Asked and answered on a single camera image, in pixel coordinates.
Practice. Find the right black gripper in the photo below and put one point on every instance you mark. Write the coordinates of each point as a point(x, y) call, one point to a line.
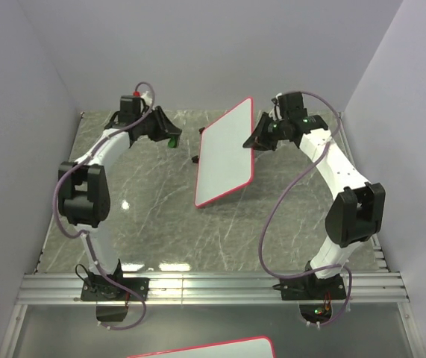
point(258, 139)

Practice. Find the aluminium mounting rail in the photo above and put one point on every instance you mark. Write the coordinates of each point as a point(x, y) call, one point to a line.
point(187, 288)

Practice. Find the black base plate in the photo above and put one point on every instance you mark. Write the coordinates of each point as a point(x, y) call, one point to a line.
point(310, 288)
point(134, 289)

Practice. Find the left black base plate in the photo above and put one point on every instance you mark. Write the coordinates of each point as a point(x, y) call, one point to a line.
point(134, 289)

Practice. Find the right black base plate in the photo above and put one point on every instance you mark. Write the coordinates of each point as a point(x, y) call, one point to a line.
point(310, 288)

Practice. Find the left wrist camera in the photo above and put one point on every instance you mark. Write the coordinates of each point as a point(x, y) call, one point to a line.
point(130, 108)

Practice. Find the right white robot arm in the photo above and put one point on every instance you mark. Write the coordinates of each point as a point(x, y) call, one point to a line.
point(357, 210)

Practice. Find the green whiteboard eraser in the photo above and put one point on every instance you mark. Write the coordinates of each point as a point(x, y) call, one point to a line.
point(173, 142)

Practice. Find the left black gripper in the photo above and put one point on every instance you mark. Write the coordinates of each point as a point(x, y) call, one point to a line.
point(164, 124)

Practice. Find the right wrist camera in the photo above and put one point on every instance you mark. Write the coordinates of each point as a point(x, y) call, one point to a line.
point(291, 105)

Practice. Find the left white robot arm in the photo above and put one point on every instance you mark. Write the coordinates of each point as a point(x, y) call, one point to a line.
point(82, 194)

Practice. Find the pink framed whiteboard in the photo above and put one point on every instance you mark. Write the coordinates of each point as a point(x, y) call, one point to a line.
point(224, 164)
point(260, 346)

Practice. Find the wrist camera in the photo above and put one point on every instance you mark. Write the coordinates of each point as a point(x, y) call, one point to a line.
point(130, 108)
point(291, 105)

